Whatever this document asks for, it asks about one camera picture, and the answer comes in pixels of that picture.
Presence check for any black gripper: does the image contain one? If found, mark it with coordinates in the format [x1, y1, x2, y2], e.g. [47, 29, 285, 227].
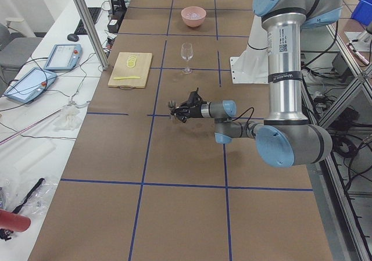
[173, 88, 207, 123]

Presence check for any steel cocktail jigger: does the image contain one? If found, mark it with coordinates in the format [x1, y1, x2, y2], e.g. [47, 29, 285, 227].
[167, 100, 177, 120]

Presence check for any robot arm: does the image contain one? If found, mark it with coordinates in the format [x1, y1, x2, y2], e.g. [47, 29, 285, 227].
[168, 0, 342, 167]

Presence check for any clear wine glass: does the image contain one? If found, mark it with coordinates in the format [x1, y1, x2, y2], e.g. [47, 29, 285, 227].
[181, 42, 194, 74]

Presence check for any pile of clear ice cubes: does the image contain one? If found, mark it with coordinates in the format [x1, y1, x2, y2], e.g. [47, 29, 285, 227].
[185, 12, 202, 20]

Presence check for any bamboo cutting board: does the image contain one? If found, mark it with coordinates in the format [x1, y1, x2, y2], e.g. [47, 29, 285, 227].
[108, 52, 152, 88]

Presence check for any yellow plastic knife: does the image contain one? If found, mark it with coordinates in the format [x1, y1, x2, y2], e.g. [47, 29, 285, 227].
[113, 76, 141, 80]

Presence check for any pink bowl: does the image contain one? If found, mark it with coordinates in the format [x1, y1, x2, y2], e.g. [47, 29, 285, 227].
[181, 6, 207, 28]

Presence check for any black mini computer box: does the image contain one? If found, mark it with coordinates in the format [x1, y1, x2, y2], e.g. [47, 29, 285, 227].
[107, 19, 120, 34]

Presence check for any white crumpled cloth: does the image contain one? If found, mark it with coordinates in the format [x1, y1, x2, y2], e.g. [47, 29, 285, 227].
[54, 106, 82, 131]

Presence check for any black keyboard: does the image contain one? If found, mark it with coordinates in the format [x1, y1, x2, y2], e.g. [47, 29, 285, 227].
[74, 7, 102, 35]

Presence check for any blue teach pendant far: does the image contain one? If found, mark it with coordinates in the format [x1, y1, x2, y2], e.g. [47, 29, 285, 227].
[44, 44, 83, 72]

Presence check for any blue teach pendant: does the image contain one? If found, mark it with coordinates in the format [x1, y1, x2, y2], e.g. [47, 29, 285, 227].
[4, 67, 57, 103]
[44, 44, 83, 72]

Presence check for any grey computer mouse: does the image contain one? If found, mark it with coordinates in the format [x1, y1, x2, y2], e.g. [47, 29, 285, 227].
[67, 34, 79, 42]

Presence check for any blue teach pendant near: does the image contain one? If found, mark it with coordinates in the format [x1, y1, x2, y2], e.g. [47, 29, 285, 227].
[4, 67, 57, 103]

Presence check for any grey office chair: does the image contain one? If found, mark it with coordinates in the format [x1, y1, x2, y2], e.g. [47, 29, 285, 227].
[1, 24, 42, 74]

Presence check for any blue storage bin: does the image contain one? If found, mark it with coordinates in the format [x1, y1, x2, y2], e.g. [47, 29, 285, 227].
[351, 0, 372, 26]

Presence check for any red cylinder bottle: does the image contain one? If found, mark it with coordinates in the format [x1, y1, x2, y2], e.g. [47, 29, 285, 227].
[1, 210, 31, 232]

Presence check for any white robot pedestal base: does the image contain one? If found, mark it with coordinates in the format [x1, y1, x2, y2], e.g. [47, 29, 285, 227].
[230, 16, 268, 84]

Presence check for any aluminium frame post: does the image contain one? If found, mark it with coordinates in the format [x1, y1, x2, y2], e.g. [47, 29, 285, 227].
[73, 0, 109, 70]

